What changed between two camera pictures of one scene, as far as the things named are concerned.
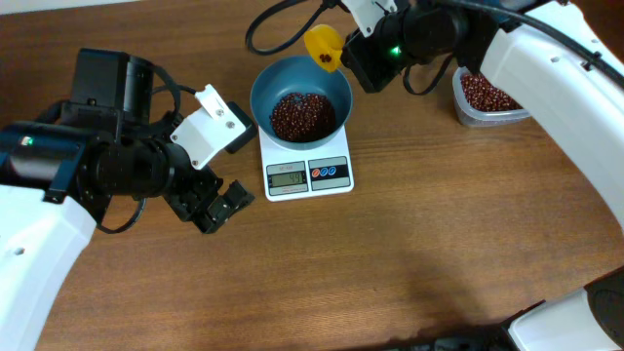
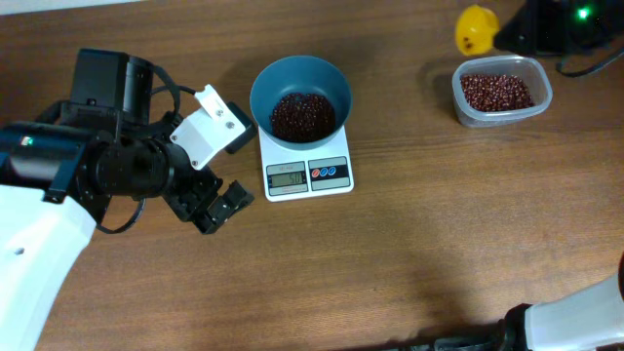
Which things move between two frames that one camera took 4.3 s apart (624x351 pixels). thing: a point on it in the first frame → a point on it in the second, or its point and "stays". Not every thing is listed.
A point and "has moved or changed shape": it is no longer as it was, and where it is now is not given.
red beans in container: (485, 97) stays
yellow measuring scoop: (325, 45) has moved or changed shape
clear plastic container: (479, 101) stays
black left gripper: (196, 200) stays
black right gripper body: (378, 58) → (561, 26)
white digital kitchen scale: (290, 174) stays
